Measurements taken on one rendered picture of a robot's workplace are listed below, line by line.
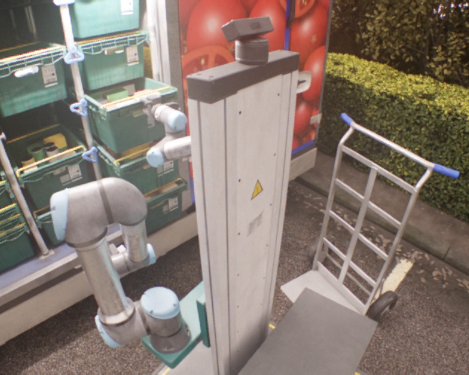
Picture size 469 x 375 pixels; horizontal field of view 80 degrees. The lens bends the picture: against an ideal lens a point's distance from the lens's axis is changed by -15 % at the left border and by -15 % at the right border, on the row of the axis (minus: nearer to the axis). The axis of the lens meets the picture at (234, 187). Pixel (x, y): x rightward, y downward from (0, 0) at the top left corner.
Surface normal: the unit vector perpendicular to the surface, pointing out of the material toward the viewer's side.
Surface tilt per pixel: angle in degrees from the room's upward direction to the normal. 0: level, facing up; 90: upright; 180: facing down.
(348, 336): 0
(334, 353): 0
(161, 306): 8
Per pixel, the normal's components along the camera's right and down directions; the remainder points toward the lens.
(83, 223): 0.52, 0.37
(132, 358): 0.00, -0.82
